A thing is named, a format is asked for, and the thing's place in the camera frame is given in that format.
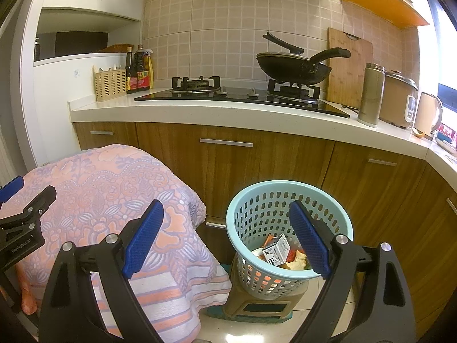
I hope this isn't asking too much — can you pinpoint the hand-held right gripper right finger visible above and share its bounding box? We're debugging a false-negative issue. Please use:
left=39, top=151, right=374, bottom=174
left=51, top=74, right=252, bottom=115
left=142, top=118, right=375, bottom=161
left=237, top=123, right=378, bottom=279
left=288, top=201, right=416, bottom=343

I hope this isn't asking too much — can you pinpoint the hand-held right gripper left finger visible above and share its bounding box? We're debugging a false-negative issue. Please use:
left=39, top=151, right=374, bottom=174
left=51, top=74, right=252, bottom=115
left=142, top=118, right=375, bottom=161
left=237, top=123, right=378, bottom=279
left=39, top=199, right=165, bottom=343

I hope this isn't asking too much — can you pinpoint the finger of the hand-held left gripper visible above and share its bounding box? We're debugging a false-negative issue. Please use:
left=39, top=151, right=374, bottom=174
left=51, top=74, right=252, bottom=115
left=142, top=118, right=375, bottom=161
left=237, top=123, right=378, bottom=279
left=0, top=185, right=57, bottom=236
left=0, top=176, right=25, bottom=205

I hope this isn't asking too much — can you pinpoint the large orange peel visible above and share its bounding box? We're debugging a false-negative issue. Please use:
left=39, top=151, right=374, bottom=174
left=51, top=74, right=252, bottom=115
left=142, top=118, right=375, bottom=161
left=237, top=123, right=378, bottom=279
left=286, top=250, right=308, bottom=271

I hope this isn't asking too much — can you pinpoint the white and blue milk carton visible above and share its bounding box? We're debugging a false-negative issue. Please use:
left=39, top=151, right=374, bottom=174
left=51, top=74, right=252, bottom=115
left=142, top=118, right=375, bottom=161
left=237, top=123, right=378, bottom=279
left=262, top=233, right=290, bottom=267

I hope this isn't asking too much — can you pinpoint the light blue plastic basket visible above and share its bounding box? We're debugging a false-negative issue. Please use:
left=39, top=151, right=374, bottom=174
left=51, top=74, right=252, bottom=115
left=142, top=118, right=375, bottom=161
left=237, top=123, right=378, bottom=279
left=226, top=180, right=354, bottom=300

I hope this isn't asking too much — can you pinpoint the pink floral tablecloth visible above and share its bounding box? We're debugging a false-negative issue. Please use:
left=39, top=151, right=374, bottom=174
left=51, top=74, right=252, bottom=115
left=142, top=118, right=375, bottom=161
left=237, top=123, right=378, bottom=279
left=0, top=144, right=232, bottom=342

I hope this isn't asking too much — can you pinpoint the brown plastic stool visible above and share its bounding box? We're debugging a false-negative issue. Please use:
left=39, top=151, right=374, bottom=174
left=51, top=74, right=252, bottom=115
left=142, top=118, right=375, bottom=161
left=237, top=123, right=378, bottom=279
left=223, top=257, right=310, bottom=324

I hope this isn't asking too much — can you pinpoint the wooden kitchen cabinet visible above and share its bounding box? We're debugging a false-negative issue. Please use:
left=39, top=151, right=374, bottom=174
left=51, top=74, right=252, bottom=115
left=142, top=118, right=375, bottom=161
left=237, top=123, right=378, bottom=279
left=73, top=121, right=457, bottom=340

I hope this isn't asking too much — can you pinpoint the white refrigerator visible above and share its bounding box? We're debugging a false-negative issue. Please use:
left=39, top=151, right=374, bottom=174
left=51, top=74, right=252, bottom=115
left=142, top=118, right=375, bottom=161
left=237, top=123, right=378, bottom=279
left=33, top=53, right=128, bottom=167

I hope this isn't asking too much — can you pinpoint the beige plastic utensil basket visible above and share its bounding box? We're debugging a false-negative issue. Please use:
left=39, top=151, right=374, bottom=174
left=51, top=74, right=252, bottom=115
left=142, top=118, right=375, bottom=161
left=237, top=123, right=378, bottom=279
left=93, top=65, right=128, bottom=101

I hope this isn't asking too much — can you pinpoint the white kitchen countertop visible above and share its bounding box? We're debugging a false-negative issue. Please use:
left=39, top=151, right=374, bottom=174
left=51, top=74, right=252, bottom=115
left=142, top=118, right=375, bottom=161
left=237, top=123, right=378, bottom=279
left=69, top=89, right=457, bottom=186

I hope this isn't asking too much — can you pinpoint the stainless steel thermos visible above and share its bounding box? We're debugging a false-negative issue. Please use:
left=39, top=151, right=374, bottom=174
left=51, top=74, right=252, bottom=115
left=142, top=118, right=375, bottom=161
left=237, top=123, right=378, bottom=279
left=358, top=63, right=385, bottom=128

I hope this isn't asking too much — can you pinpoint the black glass gas stove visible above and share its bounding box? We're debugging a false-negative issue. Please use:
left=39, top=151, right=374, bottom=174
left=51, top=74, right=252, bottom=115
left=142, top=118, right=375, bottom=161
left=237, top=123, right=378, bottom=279
left=135, top=76, right=350, bottom=118

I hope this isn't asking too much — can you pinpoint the red label sauce bottle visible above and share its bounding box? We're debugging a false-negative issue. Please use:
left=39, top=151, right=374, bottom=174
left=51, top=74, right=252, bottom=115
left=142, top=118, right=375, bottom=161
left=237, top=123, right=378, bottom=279
left=135, top=45, right=151, bottom=91

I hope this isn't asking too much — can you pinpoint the beige rice cooker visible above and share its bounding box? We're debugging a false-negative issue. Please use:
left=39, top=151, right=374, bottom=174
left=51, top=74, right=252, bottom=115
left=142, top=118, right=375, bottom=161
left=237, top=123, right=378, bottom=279
left=378, top=70, right=419, bottom=129

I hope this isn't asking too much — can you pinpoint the yellow bottle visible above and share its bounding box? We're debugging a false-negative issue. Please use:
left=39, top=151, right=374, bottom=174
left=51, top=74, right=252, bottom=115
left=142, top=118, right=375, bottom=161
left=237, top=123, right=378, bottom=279
left=145, top=49, right=155, bottom=90

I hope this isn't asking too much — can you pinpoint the black wok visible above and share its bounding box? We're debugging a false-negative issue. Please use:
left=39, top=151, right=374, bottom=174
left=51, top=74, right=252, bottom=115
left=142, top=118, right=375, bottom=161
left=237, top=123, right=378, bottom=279
left=256, top=47, right=351, bottom=85

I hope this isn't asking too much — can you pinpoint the beige electric kettle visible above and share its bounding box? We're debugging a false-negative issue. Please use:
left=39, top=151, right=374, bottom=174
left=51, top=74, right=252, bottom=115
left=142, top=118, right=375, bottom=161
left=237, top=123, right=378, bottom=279
left=412, top=92, right=444, bottom=141

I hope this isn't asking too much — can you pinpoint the red patterned box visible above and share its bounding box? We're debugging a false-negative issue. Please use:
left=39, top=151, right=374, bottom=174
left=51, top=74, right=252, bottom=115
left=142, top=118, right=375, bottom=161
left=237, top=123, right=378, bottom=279
left=436, top=123, right=457, bottom=141

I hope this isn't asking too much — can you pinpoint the wooden cutting board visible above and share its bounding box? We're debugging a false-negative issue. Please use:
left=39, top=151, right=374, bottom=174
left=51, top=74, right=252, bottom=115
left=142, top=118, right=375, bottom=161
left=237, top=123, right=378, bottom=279
left=326, top=27, right=374, bottom=109

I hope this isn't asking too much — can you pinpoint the black pan lid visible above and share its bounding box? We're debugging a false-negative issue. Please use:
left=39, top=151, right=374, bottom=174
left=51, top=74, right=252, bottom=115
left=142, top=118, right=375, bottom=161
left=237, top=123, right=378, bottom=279
left=257, top=32, right=315, bottom=61

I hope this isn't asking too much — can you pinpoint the white and orange wall cabinet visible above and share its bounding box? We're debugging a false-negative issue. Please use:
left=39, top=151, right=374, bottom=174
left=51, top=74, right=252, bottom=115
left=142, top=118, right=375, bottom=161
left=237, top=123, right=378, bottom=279
left=338, top=0, right=431, bottom=29

